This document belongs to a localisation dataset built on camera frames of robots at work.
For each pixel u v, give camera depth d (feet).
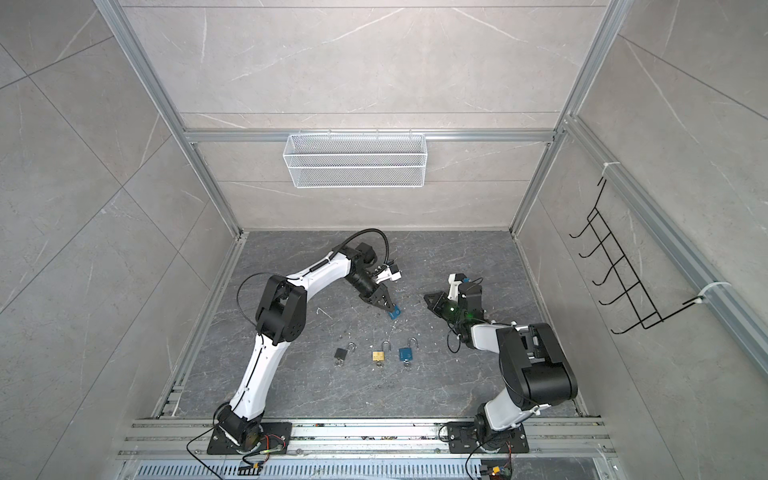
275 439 2.39
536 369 1.53
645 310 2.07
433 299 2.79
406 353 2.89
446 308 2.72
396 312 2.99
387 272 2.96
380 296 2.85
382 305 2.96
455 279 2.87
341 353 2.89
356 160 3.30
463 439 2.39
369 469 2.30
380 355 2.89
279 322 2.01
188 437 2.47
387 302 2.96
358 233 2.71
